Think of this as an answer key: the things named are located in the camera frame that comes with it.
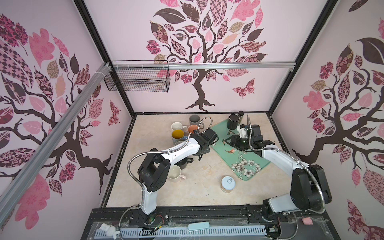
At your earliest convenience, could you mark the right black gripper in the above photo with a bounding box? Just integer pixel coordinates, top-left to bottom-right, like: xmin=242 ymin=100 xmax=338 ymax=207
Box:
xmin=224 ymin=134 xmax=253 ymax=150

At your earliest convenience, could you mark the orange cream scalloped mug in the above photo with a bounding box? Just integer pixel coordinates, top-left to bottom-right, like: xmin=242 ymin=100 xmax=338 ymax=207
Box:
xmin=188 ymin=125 xmax=199 ymax=134

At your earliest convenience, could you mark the dark grey mug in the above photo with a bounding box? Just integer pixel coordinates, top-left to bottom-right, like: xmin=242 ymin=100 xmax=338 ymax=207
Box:
xmin=189 ymin=115 xmax=201 ymax=126

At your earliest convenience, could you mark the green floral tray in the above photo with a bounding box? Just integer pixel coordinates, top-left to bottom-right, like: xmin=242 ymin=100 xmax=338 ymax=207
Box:
xmin=211 ymin=120 xmax=270 ymax=181

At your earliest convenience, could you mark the white ribbed-bottom mug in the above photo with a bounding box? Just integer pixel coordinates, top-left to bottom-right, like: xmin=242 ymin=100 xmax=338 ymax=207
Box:
xmin=171 ymin=122 xmax=188 ymax=132

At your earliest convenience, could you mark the pink mug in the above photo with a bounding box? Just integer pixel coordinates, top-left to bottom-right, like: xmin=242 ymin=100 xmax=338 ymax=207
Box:
xmin=168 ymin=165 xmax=187 ymax=183

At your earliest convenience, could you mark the black white mug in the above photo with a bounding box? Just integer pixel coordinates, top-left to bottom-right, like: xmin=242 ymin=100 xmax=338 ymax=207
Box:
xmin=176 ymin=158 xmax=194 ymax=170

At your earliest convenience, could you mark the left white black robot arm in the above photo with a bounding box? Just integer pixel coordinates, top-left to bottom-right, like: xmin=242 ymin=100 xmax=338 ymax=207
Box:
xmin=138 ymin=129 xmax=218 ymax=215

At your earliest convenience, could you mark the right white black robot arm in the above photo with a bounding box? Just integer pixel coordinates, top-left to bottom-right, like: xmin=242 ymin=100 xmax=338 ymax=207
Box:
xmin=225 ymin=125 xmax=332 ymax=221

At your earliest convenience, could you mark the light blue eraser block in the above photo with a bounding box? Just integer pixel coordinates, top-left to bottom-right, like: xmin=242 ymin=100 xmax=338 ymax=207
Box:
xmin=188 ymin=222 xmax=210 ymax=232

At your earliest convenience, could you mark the pink sponge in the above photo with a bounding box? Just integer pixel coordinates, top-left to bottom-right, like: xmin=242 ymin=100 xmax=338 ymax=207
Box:
xmin=302 ymin=217 xmax=313 ymax=226

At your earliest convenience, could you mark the white power plug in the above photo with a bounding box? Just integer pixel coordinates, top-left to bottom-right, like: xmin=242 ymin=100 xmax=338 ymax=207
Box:
xmin=100 ymin=223 xmax=120 ymax=240

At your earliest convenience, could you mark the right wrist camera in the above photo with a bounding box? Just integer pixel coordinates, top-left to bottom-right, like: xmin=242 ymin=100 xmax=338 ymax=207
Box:
xmin=237 ymin=124 xmax=248 ymax=139

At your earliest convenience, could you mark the left metal cable conduit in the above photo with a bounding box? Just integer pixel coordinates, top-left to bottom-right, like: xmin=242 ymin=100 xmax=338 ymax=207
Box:
xmin=118 ymin=116 xmax=214 ymax=224

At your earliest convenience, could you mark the back aluminium rail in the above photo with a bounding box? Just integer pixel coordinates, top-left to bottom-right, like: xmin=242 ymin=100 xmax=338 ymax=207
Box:
xmin=113 ymin=61 xmax=296 ymax=70

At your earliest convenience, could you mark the aluminium rail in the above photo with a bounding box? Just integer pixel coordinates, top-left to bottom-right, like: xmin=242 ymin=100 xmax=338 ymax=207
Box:
xmin=113 ymin=61 xmax=296 ymax=70
xmin=1 ymin=63 xmax=111 ymax=224

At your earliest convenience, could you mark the black wire basket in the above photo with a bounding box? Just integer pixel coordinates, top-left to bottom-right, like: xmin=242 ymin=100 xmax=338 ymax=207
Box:
xmin=104 ymin=60 xmax=171 ymax=93

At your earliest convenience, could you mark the white slotted cable duct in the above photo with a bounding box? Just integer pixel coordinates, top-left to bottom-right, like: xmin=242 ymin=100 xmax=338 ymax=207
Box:
xmin=94 ymin=225 xmax=267 ymax=240

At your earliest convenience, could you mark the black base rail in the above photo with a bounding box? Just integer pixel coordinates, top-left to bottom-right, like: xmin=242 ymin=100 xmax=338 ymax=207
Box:
xmin=81 ymin=205 xmax=340 ymax=240

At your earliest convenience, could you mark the left aluminium rail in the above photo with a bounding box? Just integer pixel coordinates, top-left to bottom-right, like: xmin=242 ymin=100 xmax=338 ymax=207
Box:
xmin=1 ymin=63 xmax=111 ymax=224

